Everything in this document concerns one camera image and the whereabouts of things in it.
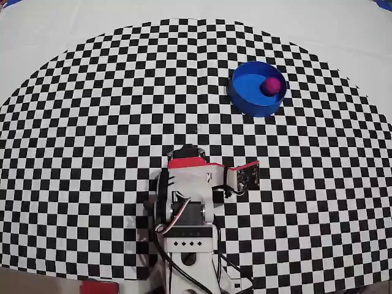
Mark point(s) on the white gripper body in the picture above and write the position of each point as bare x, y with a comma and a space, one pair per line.
185, 163

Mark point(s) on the pink faceted ball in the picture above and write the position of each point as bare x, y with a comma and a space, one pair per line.
271, 85

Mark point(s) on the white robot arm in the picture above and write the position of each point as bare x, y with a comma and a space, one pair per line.
190, 183

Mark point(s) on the blue round box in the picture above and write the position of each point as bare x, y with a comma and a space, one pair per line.
248, 85

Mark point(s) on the black white checkered table sheet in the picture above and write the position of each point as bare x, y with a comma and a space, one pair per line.
92, 122

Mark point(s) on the red block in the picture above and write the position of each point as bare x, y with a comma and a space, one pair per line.
99, 288

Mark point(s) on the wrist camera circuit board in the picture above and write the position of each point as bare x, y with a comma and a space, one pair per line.
248, 177

